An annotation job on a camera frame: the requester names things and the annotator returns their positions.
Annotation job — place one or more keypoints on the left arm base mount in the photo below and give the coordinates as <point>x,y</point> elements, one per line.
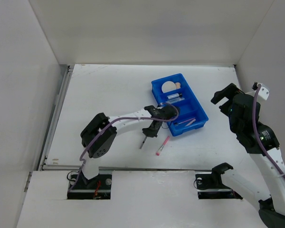
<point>97,188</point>

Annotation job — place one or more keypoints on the black tip eyebrow brush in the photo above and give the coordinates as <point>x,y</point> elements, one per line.
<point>185,121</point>

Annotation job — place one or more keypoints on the blue compartment tray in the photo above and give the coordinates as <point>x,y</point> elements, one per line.
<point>188,108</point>

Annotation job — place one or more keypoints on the clear plastic bottle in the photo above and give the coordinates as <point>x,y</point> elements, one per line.
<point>175,100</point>

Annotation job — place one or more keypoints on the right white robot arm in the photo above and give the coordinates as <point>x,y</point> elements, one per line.
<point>263,147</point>

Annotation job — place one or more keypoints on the clear vial black cap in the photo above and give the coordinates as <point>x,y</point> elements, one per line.
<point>173,96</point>

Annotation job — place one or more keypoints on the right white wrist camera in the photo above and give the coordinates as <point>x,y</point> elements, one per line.
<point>263,92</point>

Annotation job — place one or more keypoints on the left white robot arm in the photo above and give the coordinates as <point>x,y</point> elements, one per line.
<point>99,135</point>

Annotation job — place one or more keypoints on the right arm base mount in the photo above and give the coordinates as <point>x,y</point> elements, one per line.
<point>207,189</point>

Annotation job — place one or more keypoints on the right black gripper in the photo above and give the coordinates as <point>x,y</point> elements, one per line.
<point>229,91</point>

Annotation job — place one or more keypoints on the cream round powder puff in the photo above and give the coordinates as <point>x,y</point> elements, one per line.
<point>168,86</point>

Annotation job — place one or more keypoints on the pink lip pencil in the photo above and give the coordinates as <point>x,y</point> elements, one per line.
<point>190,123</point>

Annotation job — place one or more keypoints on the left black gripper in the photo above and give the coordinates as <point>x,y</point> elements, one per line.
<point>150,134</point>

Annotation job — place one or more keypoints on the left metal rail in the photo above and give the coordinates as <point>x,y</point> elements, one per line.
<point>66,72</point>

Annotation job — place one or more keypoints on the grey handle makeup brush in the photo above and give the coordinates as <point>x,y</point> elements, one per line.
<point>143,142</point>

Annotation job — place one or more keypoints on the beige makeup sponge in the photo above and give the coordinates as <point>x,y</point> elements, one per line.
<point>178,85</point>

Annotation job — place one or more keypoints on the pink handle makeup brush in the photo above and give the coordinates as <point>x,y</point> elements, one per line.
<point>162,146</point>

